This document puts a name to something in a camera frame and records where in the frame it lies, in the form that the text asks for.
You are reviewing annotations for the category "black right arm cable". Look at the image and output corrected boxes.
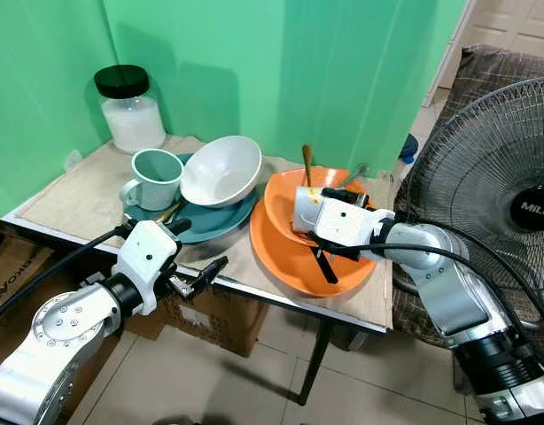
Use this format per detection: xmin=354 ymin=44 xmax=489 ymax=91
xmin=374 ymin=217 xmax=544 ymax=342

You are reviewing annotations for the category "black electric fan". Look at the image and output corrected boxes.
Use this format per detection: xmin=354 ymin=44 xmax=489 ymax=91
xmin=394 ymin=75 xmax=544 ymax=293

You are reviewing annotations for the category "beige table mat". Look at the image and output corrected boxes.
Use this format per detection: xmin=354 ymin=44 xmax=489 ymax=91
xmin=11 ymin=135 xmax=395 ymax=330

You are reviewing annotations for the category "white cup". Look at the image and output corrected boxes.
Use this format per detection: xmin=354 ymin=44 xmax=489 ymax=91
xmin=293 ymin=184 xmax=335 ymax=235

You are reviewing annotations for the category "blue plastic object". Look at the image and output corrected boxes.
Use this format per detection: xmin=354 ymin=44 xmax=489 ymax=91
xmin=399 ymin=133 xmax=419 ymax=166

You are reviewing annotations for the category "glass jar black lid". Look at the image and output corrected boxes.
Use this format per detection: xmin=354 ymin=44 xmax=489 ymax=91
xmin=93 ymin=64 xmax=167 ymax=154

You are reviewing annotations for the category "orange bowl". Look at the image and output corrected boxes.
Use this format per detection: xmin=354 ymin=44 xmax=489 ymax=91
xmin=263 ymin=166 xmax=370 ymax=249

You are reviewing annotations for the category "chair with plaid cover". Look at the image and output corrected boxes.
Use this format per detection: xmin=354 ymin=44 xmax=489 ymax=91
xmin=392 ymin=44 xmax=544 ymax=390

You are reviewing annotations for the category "black table leg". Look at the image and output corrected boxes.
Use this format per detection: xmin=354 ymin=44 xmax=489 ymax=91
xmin=297 ymin=321 xmax=335 ymax=406

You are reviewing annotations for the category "small plain cardboard box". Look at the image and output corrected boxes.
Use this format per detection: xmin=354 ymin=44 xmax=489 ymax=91
xmin=126 ymin=297 xmax=251 ymax=358

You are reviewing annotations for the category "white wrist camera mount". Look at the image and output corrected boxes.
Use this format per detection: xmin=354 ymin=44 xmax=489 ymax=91
xmin=315 ymin=197 xmax=395 ymax=249
xmin=115 ymin=220 xmax=190 ymax=316

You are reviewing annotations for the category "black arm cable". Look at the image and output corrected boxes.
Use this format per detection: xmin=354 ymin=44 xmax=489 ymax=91
xmin=0 ymin=221 xmax=136 ymax=324
xmin=374 ymin=217 xmax=544 ymax=342

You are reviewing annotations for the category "white ceramic bowl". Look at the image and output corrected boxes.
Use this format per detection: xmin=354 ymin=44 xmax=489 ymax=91
xmin=180 ymin=135 xmax=263 ymax=209

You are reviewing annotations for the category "brown wooden utensil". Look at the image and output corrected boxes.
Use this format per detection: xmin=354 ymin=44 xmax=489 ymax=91
xmin=157 ymin=199 xmax=186 ymax=224

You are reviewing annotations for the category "orange plate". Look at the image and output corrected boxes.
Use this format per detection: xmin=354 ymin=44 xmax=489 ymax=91
xmin=249 ymin=199 xmax=381 ymax=298

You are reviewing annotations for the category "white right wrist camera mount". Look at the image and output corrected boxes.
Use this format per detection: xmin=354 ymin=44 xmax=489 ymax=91
xmin=315 ymin=197 xmax=395 ymax=249

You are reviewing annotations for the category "wooden spoon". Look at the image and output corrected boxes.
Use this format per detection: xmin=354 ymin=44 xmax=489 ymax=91
xmin=300 ymin=143 xmax=315 ymax=189

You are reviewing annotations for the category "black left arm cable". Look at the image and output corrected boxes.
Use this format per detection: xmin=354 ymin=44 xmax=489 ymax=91
xmin=0 ymin=221 xmax=136 ymax=324

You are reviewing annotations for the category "white panelled door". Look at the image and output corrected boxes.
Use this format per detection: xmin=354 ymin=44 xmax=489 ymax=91
xmin=423 ymin=0 xmax=544 ymax=107

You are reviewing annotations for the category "green backdrop sheet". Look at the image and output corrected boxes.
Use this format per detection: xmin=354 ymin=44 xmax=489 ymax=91
xmin=0 ymin=0 xmax=470 ymax=227

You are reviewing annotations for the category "large printed cardboard box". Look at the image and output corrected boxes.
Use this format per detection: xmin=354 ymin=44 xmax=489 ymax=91
xmin=0 ymin=221 xmax=82 ymax=355

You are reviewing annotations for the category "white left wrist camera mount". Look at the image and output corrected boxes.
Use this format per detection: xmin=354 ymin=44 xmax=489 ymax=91
xmin=115 ymin=220 xmax=190 ymax=316

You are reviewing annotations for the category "teal ceramic plate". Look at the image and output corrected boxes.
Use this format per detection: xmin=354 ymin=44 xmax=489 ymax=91
xmin=123 ymin=153 xmax=258 ymax=245

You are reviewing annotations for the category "teal ceramic mug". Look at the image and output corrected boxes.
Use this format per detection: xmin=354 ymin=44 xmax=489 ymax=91
xmin=120 ymin=148 xmax=184 ymax=213

